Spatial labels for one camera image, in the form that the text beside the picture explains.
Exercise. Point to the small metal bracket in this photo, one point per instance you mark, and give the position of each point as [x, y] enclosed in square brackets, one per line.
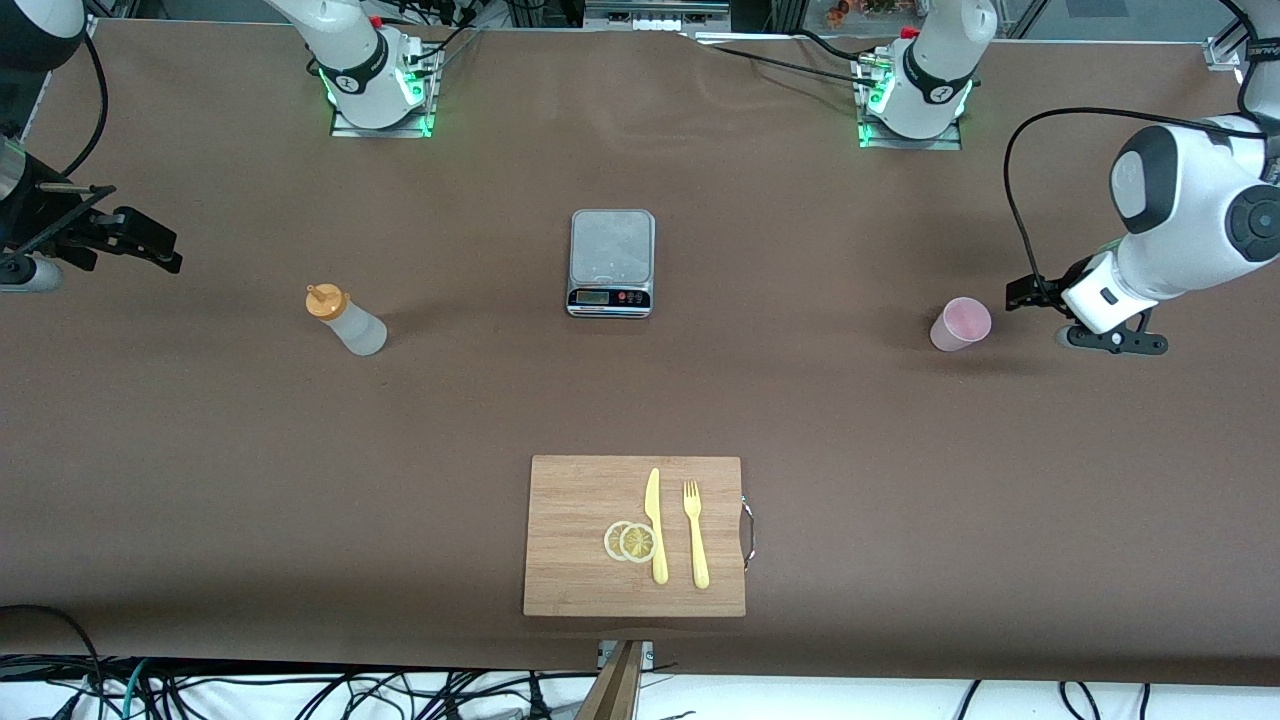
[648, 655]

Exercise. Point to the grey power strip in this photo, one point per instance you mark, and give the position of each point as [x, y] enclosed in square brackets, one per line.
[650, 18]

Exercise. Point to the yellow plastic knife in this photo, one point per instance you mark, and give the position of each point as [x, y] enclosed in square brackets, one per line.
[658, 560]

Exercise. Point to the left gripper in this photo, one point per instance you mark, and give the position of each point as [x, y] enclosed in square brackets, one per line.
[1052, 285]

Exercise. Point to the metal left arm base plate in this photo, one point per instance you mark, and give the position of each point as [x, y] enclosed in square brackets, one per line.
[910, 144]

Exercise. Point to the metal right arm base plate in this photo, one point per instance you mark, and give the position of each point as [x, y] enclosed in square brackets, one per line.
[380, 132]

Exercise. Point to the silver kitchen scale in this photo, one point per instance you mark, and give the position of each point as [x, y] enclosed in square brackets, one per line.
[610, 255]

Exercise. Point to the pink plastic cup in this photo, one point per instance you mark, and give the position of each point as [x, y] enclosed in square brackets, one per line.
[962, 322]

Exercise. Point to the lemon slice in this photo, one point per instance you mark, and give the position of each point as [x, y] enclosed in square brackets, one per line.
[637, 543]
[610, 540]

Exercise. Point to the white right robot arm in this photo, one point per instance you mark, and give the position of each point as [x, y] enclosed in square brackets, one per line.
[350, 60]

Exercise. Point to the translucent sauce bottle orange cap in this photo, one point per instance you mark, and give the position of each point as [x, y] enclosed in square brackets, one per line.
[355, 328]

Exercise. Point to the wooden cutting board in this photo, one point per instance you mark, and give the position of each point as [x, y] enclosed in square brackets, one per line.
[570, 580]

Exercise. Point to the yellow plastic fork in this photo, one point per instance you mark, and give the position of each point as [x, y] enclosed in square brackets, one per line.
[700, 560]

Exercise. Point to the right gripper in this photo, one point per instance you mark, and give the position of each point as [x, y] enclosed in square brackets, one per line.
[40, 220]

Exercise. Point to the aluminium frame corner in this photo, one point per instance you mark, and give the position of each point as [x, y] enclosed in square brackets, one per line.
[1222, 50]

